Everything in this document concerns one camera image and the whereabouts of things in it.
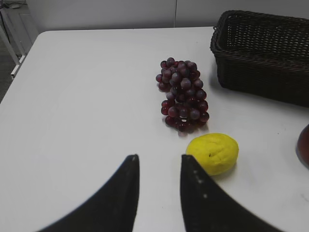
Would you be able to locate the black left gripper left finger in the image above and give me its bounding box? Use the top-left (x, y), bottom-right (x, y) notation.
top-left (42, 155), bottom-right (140, 232)

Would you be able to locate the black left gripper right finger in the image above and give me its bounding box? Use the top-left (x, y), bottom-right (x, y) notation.
top-left (181, 155), bottom-right (278, 232)

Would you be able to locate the black wicker basket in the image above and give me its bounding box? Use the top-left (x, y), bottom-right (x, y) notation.
top-left (210, 10), bottom-right (309, 107)

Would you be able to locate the yellow lemon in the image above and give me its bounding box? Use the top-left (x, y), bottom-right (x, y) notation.
top-left (185, 133), bottom-right (239, 176)

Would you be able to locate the red grape bunch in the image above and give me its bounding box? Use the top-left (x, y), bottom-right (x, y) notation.
top-left (155, 58), bottom-right (210, 133)

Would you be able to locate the red apple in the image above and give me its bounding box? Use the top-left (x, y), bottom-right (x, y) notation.
top-left (295, 125), bottom-right (309, 169)

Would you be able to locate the white metal rack frame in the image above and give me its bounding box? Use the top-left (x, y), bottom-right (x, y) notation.
top-left (0, 0), bottom-right (27, 80)

